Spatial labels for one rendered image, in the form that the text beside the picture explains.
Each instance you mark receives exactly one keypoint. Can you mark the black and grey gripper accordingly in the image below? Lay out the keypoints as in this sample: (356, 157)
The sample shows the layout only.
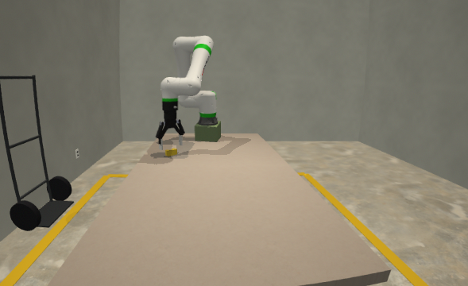
(169, 123)

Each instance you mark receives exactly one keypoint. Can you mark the yellow arch block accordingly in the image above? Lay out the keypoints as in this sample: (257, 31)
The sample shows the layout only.
(170, 152)

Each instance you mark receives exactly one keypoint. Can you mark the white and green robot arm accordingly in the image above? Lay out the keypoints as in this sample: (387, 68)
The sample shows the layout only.
(188, 88)

